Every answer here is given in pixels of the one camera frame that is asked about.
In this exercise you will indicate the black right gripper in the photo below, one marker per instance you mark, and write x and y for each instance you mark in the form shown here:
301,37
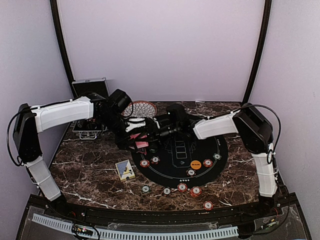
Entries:
156,129

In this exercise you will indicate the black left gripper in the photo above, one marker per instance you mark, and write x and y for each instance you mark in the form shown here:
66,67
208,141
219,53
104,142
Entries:
125,140

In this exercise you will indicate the red playing card deck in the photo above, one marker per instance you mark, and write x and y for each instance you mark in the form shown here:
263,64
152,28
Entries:
137,144

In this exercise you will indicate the red chip mat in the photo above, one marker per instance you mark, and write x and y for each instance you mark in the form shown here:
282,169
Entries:
144,163
207,163

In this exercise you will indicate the black chip mat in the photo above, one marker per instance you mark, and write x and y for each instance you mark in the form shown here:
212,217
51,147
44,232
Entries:
155,160
191,172

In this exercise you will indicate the orange big blind button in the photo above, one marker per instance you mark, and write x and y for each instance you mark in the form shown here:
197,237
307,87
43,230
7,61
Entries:
195,165

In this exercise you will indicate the black chip mat front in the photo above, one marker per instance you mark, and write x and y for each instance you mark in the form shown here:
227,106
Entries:
191,172

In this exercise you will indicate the green chip mat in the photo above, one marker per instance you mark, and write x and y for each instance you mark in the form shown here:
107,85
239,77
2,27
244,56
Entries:
217,156

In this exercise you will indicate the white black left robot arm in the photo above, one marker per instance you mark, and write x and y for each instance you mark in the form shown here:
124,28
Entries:
30,121

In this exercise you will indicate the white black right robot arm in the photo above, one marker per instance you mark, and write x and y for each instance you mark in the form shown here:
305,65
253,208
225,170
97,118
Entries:
254,129

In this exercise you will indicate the patterned ceramic plate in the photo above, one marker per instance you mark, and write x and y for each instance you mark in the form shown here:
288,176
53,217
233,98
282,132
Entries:
140,109

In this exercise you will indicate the yellow card box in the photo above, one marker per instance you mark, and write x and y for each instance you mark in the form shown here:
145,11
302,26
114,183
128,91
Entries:
125,170

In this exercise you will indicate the round black poker mat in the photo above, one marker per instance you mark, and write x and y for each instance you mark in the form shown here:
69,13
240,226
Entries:
176,156

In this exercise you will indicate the aluminium poker chip case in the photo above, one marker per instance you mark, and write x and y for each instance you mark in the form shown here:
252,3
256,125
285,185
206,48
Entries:
86,125

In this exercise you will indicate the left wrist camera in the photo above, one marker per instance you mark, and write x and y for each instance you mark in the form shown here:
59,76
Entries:
134,123

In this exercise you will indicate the white cable duct strip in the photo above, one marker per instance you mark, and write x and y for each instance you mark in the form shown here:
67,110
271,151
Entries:
121,231

